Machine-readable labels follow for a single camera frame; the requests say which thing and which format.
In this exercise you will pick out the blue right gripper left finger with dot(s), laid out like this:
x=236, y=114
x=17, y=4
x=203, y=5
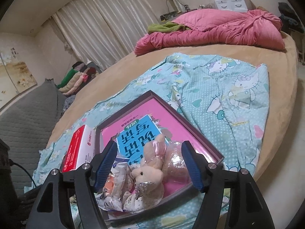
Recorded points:
x=101, y=166

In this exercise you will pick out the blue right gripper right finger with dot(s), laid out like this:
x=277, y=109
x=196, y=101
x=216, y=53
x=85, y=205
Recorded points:
x=196, y=165

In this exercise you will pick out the pink puff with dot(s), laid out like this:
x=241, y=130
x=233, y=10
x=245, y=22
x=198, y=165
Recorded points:
x=174, y=167

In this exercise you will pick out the beige plush bunny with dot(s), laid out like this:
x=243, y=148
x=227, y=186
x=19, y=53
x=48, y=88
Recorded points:
x=149, y=175

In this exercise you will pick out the red tissue box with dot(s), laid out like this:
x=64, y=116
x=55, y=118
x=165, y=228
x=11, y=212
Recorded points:
x=84, y=145

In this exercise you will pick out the purple tray box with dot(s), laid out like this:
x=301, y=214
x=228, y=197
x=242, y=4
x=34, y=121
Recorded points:
x=149, y=171

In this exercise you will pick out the Hello Kitty blue bedsheet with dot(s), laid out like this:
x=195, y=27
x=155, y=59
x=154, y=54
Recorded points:
x=226, y=99

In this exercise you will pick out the grey quilted sofa cover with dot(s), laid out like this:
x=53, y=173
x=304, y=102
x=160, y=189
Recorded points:
x=26, y=127

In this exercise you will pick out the stack of folded clothes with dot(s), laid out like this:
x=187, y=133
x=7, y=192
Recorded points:
x=77, y=77

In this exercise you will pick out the pink quilt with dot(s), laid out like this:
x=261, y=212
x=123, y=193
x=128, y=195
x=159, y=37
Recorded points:
x=211, y=26

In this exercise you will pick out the white curtains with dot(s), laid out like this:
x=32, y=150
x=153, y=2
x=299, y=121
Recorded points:
x=104, y=31

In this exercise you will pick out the green garment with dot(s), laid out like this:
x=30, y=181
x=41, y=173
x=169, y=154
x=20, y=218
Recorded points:
x=167, y=27

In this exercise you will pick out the white drawer cabinet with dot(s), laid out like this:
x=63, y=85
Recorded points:
x=233, y=5

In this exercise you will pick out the dark clothes on chair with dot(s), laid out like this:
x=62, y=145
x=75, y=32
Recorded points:
x=289, y=18

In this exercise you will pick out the wall painting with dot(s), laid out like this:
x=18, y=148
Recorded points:
x=15, y=78

